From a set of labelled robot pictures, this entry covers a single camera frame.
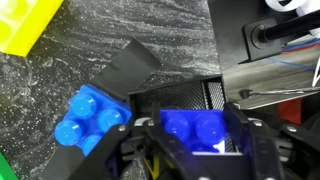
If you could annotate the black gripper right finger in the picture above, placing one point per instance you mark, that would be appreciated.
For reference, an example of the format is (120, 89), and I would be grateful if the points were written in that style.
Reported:
(235, 115)

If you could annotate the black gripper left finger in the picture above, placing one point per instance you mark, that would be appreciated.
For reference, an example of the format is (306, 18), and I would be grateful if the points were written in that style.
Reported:
(156, 111)

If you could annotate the blue square toy block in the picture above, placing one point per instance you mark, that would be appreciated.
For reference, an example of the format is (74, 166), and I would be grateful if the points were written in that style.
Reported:
(180, 128)
(86, 113)

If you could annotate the long yellow toy block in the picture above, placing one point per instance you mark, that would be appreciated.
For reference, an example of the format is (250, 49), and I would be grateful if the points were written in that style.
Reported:
(23, 23)

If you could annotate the black tape strip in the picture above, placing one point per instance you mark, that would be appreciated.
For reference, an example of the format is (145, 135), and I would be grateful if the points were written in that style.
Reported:
(130, 70)

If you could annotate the thin metal tool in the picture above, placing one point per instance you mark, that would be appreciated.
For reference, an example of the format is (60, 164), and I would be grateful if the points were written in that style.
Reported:
(283, 91)

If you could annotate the red object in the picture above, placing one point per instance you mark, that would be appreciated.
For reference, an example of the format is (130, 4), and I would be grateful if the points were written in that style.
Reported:
(290, 111)

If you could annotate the black metal rod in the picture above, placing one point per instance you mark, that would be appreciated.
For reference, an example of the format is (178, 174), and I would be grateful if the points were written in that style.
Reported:
(290, 28)

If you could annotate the thin green toy plate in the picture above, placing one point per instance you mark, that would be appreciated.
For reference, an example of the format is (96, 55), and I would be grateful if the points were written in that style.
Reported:
(5, 168)

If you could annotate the black mount plate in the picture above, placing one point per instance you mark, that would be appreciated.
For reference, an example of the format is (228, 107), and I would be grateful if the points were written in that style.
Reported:
(230, 30)

